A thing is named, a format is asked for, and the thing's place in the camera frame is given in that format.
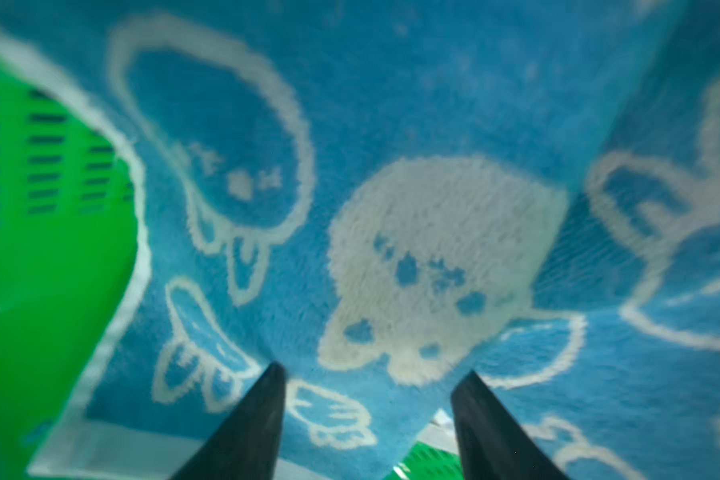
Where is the green plastic basket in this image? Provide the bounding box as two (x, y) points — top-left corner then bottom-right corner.
(0, 54), (462, 479)

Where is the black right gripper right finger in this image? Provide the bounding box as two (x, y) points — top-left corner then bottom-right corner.
(451, 371), (567, 480)

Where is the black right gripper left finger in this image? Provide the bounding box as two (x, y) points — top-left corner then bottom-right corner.
(172, 362), (287, 480)

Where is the teal pattern towel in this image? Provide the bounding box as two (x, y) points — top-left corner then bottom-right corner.
(0, 1), (720, 479)

